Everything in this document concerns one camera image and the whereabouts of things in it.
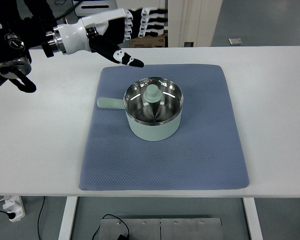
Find cardboard box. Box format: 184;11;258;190
129;34;166;48

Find blue textured mat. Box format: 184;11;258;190
79;64;250;191

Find white appliance with slot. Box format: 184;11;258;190
74;0;118;17

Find metal base plate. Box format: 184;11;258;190
98;217;224;240

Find white power strip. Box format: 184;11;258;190
2;195;26;222

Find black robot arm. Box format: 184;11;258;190
0;0;57;93

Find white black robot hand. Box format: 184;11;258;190
54;7;168;68

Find glass lid green knob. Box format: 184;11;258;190
123;77;184;126

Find grey floor socket plate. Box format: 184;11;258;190
228;37;243;46

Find black power adapter cable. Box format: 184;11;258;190
91;213;131;240

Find green pot with handle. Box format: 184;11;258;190
96;77;184;141

